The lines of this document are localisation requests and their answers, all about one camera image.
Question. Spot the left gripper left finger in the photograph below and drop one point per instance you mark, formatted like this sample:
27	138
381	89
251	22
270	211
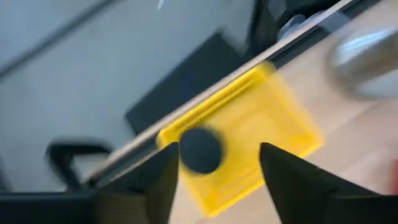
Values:
149	193

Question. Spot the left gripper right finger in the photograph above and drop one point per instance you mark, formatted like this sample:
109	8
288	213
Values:
295	193

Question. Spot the black capped hourglass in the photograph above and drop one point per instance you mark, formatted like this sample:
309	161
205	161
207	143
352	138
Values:
200	151

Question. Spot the yellow plastic basket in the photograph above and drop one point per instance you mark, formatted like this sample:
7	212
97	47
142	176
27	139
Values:
264	124

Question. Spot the black perforated panel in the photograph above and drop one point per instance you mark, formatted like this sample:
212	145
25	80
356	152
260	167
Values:
186	84

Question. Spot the white mushroom table lamp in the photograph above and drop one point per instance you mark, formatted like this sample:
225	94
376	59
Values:
363	62

